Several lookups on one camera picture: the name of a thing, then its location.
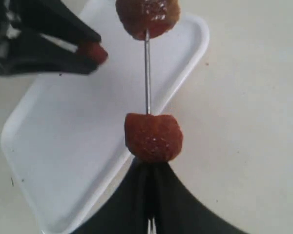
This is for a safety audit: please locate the thin metal skewer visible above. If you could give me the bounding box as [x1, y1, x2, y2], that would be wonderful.
[143, 29, 158, 234]

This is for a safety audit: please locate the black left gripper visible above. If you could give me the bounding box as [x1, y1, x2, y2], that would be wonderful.
[0, 0, 102, 77]

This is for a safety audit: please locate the white rectangular plastic tray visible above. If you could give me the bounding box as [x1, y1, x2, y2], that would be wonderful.
[0, 0, 210, 234]

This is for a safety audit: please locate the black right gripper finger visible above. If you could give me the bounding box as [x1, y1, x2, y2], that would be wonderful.
[152, 160, 242, 234]
[68, 156, 151, 234]

